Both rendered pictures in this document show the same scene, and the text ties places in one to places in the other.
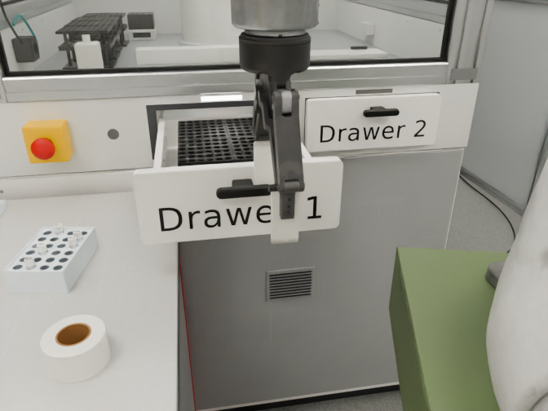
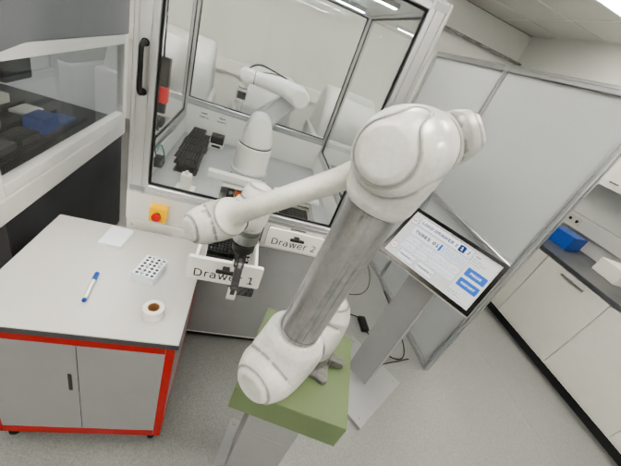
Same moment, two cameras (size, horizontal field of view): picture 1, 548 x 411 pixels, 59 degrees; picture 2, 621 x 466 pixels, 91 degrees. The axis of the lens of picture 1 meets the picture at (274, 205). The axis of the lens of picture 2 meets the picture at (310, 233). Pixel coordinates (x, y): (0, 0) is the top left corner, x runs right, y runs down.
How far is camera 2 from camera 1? 0.64 m
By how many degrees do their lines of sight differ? 8
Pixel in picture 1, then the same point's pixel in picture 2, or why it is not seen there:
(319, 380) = (245, 331)
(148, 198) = (191, 263)
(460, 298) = not seen: hidden behind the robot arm
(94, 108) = (181, 205)
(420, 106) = (314, 241)
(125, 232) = (179, 262)
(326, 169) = (257, 271)
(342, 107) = (283, 233)
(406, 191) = (302, 269)
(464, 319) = not seen: hidden behind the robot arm
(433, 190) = not seen: hidden behind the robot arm
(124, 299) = (172, 294)
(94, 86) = (184, 198)
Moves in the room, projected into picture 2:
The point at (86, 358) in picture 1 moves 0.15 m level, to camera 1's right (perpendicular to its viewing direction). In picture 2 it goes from (156, 316) to (200, 328)
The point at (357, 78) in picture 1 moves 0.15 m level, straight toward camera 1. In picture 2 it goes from (292, 224) to (284, 239)
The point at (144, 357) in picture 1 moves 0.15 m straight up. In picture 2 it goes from (174, 319) to (179, 289)
